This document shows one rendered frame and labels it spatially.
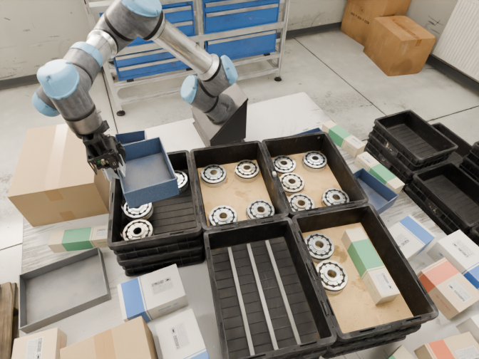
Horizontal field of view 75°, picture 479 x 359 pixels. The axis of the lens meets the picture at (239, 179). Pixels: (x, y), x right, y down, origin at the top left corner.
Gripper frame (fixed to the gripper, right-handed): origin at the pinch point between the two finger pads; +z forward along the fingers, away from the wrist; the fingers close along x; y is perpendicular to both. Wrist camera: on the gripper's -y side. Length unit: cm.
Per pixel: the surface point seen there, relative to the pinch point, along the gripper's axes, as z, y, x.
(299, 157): 38, -12, 68
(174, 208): 31.0, -4.5, 9.8
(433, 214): 92, 16, 141
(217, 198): 32.8, -3.2, 26.6
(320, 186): 38, 6, 68
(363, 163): 49, -4, 99
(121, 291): 31.8, 19.5, -14.3
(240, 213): 33.5, 6.8, 32.5
